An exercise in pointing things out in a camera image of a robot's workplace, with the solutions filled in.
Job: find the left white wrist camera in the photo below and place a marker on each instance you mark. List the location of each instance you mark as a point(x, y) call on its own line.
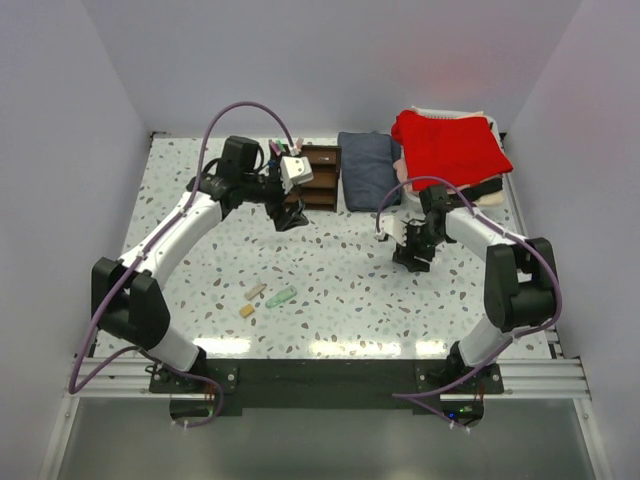
point(295, 171)

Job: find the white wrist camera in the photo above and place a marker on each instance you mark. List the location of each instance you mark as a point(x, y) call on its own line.
point(295, 171)
point(390, 226)

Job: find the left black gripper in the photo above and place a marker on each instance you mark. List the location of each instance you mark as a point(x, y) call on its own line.
point(283, 219)

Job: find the green clear correction tape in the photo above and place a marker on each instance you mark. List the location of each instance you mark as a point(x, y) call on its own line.
point(281, 297)

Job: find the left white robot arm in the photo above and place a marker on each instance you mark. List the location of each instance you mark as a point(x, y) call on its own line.
point(127, 293)

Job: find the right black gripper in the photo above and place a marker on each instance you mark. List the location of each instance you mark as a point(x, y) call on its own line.
point(404, 255)

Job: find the white basket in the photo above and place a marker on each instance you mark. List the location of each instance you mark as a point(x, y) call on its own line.
point(487, 193)

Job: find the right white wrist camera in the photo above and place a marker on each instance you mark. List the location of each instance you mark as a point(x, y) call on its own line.
point(390, 226)

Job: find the beige eraser piece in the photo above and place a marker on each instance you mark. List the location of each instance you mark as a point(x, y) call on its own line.
point(254, 291)

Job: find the red folded cloth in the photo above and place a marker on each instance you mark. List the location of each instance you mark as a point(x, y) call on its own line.
point(461, 151)

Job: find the blue folded towel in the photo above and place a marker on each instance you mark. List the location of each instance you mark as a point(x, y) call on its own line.
point(367, 168)

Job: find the brown wooden desk organizer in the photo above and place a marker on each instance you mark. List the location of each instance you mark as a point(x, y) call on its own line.
point(321, 193)

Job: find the purple capped white marker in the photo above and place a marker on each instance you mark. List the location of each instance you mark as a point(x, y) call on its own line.
point(275, 147)

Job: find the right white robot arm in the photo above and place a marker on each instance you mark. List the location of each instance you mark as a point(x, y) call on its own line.
point(522, 295)

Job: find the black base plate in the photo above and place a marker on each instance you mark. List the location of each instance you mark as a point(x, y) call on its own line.
point(358, 384)

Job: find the pink cloth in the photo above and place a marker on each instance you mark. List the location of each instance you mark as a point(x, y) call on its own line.
point(401, 170)

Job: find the tan eraser block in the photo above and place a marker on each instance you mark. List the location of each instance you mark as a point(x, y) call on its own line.
point(247, 311)

